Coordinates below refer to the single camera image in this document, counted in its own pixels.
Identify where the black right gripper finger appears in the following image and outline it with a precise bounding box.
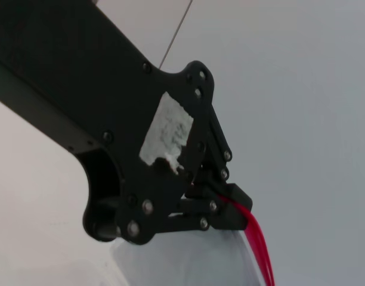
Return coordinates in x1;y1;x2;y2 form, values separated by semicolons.
197;100;254;216
166;196;250;233

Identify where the clear document bag red zip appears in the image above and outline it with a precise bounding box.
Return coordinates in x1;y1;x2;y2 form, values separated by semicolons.
110;193;276;286

